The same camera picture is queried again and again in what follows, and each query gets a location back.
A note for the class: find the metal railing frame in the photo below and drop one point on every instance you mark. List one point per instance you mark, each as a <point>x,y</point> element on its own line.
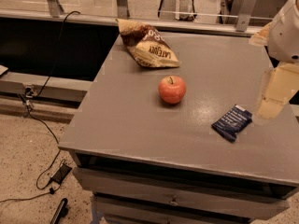
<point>167,14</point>

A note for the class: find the grey drawer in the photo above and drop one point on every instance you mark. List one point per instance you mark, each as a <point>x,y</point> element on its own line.
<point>119,212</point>
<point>174,194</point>

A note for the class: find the grey drawer cabinet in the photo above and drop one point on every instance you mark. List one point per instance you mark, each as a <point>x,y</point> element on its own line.
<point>122,126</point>

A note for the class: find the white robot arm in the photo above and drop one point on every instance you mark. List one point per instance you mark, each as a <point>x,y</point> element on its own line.
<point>283,35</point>

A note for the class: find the upper grey drawer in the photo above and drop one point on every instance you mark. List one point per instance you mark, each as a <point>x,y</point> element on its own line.
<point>174,194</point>

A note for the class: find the black oblong device on floor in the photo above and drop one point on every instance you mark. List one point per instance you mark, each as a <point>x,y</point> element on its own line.
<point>60,212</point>

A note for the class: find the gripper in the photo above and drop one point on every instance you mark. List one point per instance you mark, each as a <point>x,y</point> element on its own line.
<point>285,34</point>

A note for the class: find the lower grey drawer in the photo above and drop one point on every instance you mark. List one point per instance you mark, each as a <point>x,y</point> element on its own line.
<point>119,212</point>

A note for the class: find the black power adapter brick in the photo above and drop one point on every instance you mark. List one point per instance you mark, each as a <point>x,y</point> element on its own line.
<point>61,173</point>

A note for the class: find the grey floor ledge beam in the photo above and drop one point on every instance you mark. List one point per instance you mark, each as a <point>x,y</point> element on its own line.
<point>51,87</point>

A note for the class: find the red apple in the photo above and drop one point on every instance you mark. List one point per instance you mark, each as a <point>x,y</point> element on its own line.
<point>172,89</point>

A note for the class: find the dark blue snack packet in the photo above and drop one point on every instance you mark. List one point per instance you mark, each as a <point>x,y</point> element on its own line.
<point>232,123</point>

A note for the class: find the brown and cream chip bag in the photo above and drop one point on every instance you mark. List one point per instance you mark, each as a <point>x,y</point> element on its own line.
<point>146,45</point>

